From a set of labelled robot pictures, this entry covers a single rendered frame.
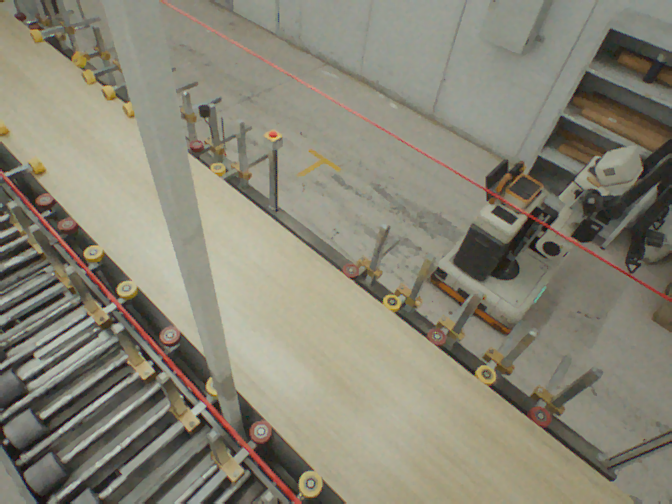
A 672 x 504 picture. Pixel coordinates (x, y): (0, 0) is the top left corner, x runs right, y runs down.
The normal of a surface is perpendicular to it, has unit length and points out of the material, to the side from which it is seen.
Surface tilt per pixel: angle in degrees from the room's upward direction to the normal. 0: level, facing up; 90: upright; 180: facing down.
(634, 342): 0
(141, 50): 90
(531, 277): 0
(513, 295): 0
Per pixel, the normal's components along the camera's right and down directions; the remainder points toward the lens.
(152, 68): 0.74, 0.56
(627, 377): 0.10, -0.63
